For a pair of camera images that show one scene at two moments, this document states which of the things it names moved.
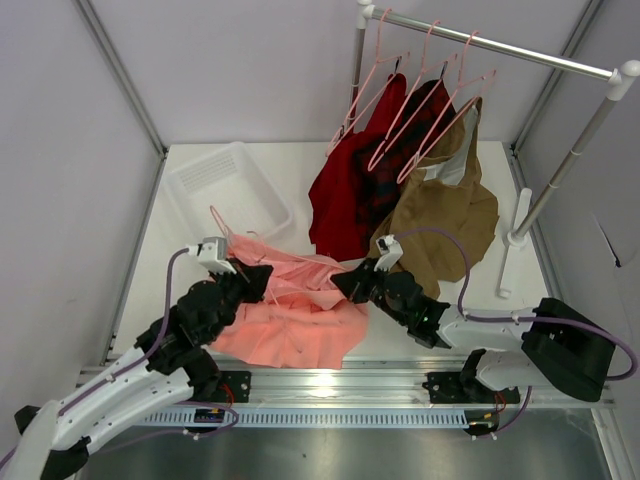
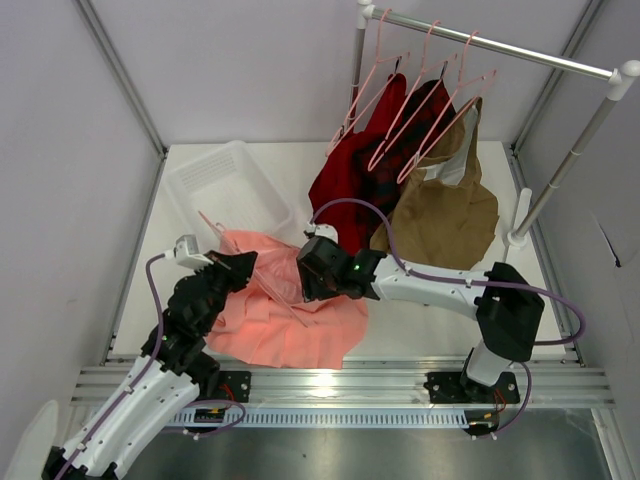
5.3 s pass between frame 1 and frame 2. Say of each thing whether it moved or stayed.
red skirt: stayed
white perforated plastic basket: stayed
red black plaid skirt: stayed
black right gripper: moved
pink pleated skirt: stayed
